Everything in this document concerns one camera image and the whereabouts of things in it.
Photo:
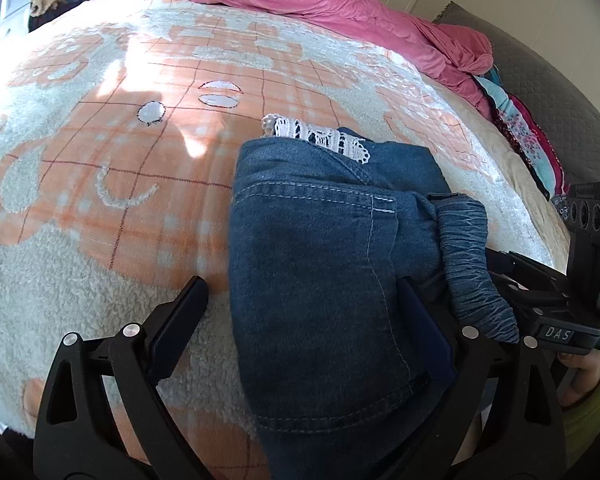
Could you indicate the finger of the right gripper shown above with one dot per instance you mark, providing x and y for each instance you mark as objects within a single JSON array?
[{"x": 525, "y": 271}]

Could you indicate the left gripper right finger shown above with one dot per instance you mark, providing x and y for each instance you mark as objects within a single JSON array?
[{"x": 498, "y": 417}]

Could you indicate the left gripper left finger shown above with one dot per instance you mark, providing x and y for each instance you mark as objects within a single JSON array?
[{"x": 76, "y": 436}]

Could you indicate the blue denim pants lace trim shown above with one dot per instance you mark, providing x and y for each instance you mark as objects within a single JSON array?
[{"x": 345, "y": 253}]

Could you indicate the green right sleeve forearm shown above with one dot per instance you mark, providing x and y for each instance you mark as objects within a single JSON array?
[{"x": 581, "y": 425}]

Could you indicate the right hand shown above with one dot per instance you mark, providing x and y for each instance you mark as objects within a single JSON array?
[{"x": 586, "y": 375}]

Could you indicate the beige bed sheet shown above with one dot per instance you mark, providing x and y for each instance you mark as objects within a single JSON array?
[{"x": 521, "y": 220}]

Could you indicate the grey padded headboard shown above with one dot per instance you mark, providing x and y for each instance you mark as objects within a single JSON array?
[{"x": 569, "y": 120}]

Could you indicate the floral teal pink pillow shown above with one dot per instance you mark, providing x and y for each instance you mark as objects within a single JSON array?
[{"x": 528, "y": 140}]

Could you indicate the pink duvet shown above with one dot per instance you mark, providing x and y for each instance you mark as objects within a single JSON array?
[{"x": 452, "y": 55}]

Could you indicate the white orange plush blanket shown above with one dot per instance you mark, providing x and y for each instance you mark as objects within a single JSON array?
[{"x": 120, "y": 125}]

